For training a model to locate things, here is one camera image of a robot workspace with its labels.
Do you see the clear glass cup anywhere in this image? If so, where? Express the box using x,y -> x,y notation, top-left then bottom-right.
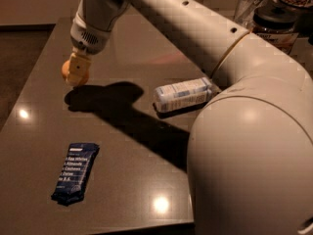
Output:
234,0 -> 268,28

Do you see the orange fruit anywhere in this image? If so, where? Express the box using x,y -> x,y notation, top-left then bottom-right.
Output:
62,61 -> 89,87

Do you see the black lidded nut jar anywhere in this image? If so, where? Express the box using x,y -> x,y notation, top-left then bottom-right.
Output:
252,3 -> 298,54

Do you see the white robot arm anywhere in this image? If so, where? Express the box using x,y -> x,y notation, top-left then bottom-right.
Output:
70,0 -> 313,235

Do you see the dark blue snack bar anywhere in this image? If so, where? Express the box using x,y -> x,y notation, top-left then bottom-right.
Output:
51,143 -> 100,206

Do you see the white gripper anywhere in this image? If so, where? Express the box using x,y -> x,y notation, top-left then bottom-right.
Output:
68,13 -> 112,75

